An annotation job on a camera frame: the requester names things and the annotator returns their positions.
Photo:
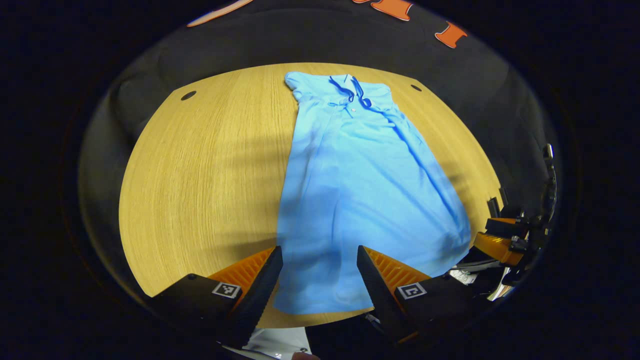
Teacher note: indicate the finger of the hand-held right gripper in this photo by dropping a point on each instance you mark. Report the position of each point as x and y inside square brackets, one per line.
[492, 246]
[502, 227]

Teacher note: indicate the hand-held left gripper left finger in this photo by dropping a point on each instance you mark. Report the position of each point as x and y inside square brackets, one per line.
[260, 295]

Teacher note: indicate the light blue T-shirt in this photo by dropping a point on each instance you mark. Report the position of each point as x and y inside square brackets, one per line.
[360, 190]

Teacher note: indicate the round black table grommet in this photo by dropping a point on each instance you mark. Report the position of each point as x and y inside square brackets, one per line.
[416, 88]
[188, 95]

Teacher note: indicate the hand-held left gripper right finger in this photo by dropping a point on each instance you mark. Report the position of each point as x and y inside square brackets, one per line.
[377, 292]

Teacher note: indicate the black backdrop cloth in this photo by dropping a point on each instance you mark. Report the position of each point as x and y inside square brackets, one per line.
[300, 40]

